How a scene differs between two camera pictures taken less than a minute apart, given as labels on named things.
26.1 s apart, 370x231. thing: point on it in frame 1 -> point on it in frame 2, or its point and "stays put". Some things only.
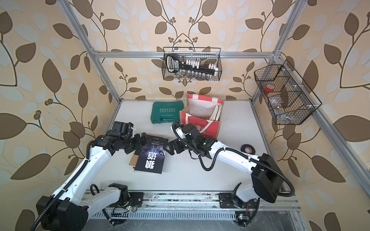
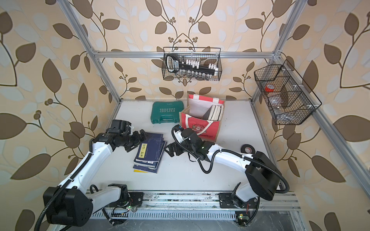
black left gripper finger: x=138 y=151 -> x=133 y=147
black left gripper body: x=136 y=142 stays put
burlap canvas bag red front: x=204 y=113 stays put
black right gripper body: x=181 y=146 stays put
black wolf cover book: x=151 y=158 -> x=212 y=118
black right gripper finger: x=170 y=151 stays put
